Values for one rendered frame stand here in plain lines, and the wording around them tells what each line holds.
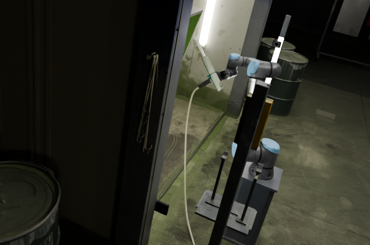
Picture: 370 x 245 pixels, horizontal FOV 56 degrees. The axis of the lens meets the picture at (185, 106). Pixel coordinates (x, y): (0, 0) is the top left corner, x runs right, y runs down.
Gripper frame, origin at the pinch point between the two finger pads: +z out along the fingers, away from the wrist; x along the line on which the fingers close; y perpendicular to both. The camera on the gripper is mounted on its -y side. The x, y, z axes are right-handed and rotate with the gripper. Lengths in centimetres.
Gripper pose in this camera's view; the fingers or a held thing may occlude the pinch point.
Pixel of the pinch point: (211, 79)
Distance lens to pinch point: 283.9
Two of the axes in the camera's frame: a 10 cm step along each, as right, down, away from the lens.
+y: -6.4, 3.5, 6.8
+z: -6.4, 2.5, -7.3
